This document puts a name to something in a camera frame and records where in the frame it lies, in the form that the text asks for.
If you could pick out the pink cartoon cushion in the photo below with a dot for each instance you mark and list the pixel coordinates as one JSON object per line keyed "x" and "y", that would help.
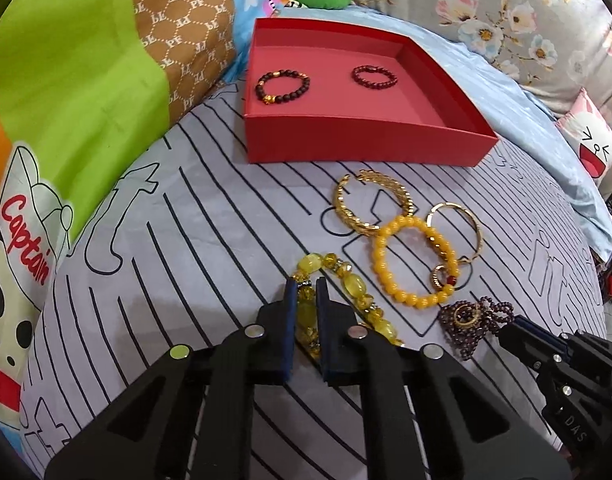
{"x": 585, "y": 135}

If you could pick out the red cardboard box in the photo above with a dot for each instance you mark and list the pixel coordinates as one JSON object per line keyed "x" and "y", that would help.
{"x": 336, "y": 100}

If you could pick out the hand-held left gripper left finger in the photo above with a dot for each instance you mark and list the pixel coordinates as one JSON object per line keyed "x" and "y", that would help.
{"x": 288, "y": 320}

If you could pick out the light blue pillow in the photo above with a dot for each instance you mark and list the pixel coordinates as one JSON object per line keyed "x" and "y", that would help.
{"x": 510, "y": 110}

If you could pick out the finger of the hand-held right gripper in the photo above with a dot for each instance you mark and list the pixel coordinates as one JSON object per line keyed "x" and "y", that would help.
{"x": 575, "y": 420}
{"x": 525, "y": 340}

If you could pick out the grey striped bedsheet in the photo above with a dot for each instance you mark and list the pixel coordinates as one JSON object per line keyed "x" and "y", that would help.
{"x": 186, "y": 240}

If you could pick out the colourful cartoon quilt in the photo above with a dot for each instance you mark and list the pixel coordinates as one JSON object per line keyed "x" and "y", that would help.
{"x": 61, "y": 85}

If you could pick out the plain gold bangle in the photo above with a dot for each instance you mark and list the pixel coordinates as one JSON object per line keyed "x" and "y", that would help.
{"x": 478, "y": 240}

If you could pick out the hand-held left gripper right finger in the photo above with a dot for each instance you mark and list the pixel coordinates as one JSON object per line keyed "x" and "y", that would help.
{"x": 323, "y": 320}

